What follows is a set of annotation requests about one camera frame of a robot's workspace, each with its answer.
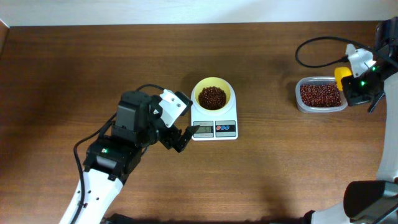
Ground white digital kitchen scale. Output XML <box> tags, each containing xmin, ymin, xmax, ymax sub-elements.
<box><xmin>191</xmin><ymin>90</ymin><xmax>238</xmax><ymax>141</ymax></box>

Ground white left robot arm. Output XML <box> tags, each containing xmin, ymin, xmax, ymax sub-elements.
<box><xmin>60</xmin><ymin>90</ymin><xmax>198</xmax><ymax>223</ymax></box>

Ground red adzuki beans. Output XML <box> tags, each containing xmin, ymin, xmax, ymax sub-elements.
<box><xmin>300</xmin><ymin>84</ymin><xmax>341</xmax><ymax>108</ymax></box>

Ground clear plastic container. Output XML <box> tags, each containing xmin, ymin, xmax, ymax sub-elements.
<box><xmin>295</xmin><ymin>77</ymin><xmax>348</xmax><ymax>113</ymax></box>

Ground yellow plastic bowl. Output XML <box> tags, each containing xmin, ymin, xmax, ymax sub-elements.
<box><xmin>192</xmin><ymin>77</ymin><xmax>234</xmax><ymax>112</ymax></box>

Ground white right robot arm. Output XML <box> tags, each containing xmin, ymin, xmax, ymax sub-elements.
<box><xmin>299</xmin><ymin>17</ymin><xmax>397</xmax><ymax>224</ymax></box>

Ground adzuki beans in bowl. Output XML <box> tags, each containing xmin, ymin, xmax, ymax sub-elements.
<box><xmin>198</xmin><ymin>86</ymin><xmax>226</xmax><ymax>110</ymax></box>

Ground orange plastic scoop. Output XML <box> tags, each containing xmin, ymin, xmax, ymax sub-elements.
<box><xmin>334</xmin><ymin>67</ymin><xmax>352</xmax><ymax>91</ymax></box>

